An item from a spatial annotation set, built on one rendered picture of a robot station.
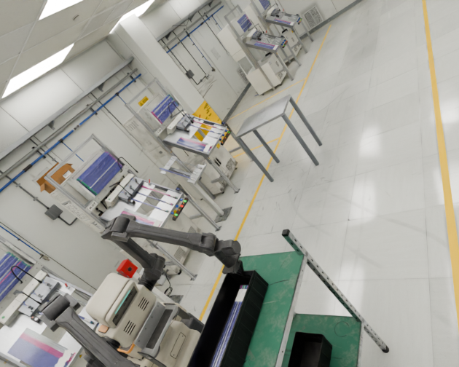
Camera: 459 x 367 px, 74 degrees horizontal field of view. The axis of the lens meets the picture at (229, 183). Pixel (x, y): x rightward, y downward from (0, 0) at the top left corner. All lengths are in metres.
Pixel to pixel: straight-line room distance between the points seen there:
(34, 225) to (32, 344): 2.14
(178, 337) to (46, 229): 3.56
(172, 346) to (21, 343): 1.77
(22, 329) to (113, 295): 1.88
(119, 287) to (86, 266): 3.62
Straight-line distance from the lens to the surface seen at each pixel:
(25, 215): 5.06
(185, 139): 4.47
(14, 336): 3.40
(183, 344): 1.90
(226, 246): 1.28
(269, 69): 7.32
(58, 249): 5.10
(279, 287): 1.42
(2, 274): 3.42
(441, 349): 2.15
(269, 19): 8.62
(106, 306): 1.59
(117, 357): 1.16
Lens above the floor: 1.92
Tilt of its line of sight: 23 degrees down
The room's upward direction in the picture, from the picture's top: 41 degrees counter-clockwise
